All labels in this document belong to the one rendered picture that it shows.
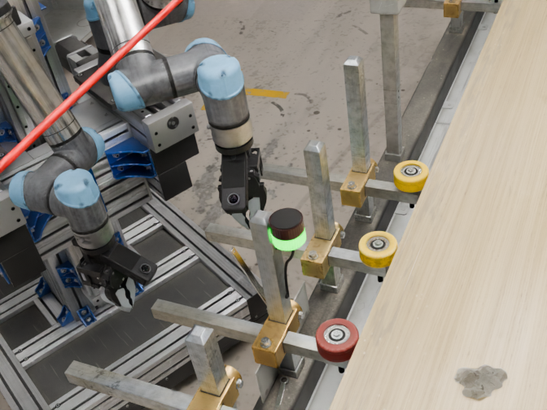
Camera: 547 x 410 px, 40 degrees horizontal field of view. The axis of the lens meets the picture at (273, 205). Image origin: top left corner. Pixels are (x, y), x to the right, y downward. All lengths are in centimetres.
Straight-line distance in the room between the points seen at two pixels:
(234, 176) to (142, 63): 26
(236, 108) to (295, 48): 290
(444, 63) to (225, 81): 137
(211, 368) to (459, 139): 91
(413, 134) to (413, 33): 203
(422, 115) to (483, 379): 113
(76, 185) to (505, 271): 83
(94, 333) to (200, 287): 37
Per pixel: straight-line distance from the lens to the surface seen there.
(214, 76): 126
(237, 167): 136
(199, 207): 318
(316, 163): 150
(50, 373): 247
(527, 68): 212
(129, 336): 246
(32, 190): 151
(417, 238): 158
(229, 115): 130
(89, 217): 146
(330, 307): 173
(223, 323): 152
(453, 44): 264
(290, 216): 129
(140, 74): 136
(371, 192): 180
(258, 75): 399
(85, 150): 158
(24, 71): 152
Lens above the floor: 199
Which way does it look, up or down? 40 degrees down
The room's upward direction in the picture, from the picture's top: 10 degrees counter-clockwise
